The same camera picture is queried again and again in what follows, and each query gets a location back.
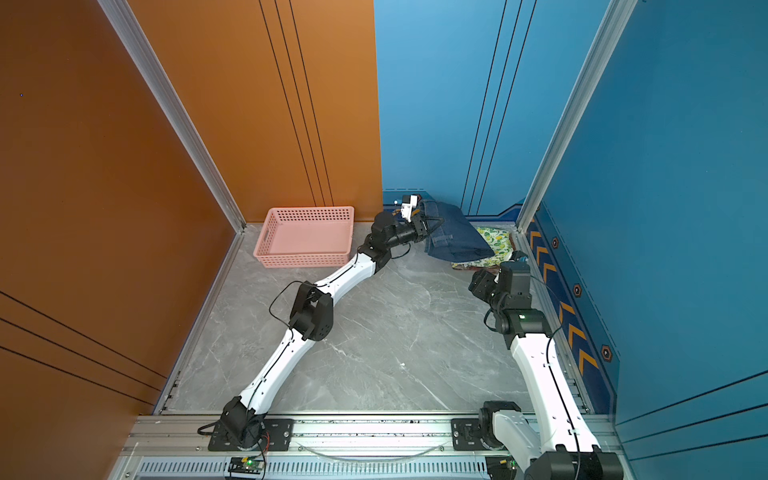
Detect dark navy skirt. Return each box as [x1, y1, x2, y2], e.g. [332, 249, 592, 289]
[420, 200, 494, 263]

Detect lemon print skirt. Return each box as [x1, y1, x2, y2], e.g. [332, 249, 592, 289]
[451, 226, 515, 270]

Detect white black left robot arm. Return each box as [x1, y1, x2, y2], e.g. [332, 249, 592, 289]
[197, 207, 444, 451]

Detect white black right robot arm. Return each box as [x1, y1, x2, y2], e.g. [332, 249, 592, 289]
[468, 261, 624, 479]

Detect pink perforated plastic basket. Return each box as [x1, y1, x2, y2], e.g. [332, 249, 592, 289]
[253, 206, 355, 268]

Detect right circuit board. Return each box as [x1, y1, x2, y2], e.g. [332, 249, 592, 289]
[485, 456, 519, 480]

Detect green circuit board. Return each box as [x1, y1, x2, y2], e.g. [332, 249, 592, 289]
[227, 456, 266, 480]

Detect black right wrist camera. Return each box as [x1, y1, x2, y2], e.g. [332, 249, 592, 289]
[498, 251, 531, 296]

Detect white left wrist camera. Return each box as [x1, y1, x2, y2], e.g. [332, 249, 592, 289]
[398, 194, 422, 222]

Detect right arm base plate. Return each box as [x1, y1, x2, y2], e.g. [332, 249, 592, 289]
[450, 417, 493, 452]

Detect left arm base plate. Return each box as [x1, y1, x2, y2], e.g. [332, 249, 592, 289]
[207, 418, 294, 453]

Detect aluminium right corner post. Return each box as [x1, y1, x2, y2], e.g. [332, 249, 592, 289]
[516, 0, 638, 233]

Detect aluminium corner post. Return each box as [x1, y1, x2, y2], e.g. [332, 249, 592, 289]
[516, 0, 638, 233]
[98, 0, 247, 234]

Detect aluminium left corner post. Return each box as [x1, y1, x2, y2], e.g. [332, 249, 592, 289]
[98, 0, 247, 234]

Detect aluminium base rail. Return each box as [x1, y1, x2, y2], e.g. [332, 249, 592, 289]
[108, 412, 511, 479]

